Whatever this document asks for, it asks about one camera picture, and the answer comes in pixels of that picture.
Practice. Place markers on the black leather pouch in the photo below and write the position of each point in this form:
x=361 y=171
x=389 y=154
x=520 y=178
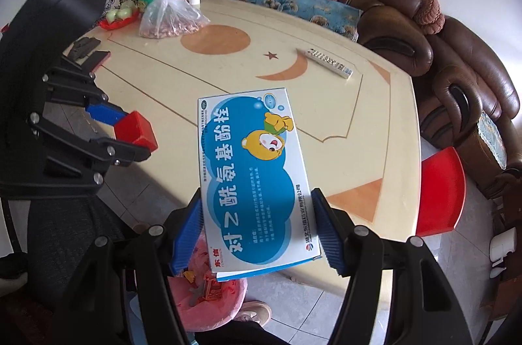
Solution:
x=83 y=45

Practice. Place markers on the pink round crochet cushion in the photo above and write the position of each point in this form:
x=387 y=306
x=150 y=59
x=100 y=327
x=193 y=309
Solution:
x=428 y=12

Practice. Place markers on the white remote control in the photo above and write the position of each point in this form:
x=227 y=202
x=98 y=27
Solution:
x=326 y=61

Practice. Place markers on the person's shoe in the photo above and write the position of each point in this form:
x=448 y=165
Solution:
x=255 y=314

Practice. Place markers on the blue floral cushion cover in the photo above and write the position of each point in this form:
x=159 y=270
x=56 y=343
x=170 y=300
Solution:
x=293 y=2

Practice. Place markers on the brown leather sofa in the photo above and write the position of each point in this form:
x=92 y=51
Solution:
x=387 y=22

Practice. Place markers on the red plastic stool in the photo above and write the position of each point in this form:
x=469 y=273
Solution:
x=440 y=190

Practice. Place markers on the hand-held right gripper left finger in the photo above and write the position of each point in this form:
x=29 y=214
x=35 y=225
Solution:
x=185 y=243

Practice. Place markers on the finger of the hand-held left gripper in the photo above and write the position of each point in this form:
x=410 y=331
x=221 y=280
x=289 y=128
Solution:
x=130 y=154
x=106 y=113

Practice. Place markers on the trash bin with pink bag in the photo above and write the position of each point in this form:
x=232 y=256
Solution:
x=220 y=308

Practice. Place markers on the white mug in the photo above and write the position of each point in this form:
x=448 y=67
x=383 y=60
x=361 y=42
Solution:
x=502 y=245

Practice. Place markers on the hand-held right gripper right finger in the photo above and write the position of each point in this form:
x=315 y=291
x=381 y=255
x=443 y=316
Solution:
x=328 y=235

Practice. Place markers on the red plate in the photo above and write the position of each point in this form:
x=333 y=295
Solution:
x=118 y=24

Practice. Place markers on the person's right leg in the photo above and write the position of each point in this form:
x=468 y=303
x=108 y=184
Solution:
x=240 y=335

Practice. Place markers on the wooden side table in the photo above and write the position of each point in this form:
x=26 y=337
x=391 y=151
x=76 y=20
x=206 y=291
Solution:
x=509 y=292

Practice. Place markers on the small red box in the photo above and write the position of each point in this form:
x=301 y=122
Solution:
x=136 y=131

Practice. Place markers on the pale green fruit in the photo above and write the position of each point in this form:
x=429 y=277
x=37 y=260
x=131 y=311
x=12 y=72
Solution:
x=126 y=10
x=111 y=15

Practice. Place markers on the blue cartoon medicine box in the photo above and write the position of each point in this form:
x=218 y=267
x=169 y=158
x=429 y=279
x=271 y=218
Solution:
x=253 y=181

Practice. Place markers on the blue patterned armrest cloth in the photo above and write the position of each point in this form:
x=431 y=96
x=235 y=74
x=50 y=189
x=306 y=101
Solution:
x=491 y=139

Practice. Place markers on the clear plastic bag of peanuts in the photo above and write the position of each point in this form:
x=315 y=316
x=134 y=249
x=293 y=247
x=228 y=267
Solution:
x=171 y=22

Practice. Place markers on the black phone with red case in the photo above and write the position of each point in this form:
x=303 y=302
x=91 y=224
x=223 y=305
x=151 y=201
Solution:
x=98 y=60

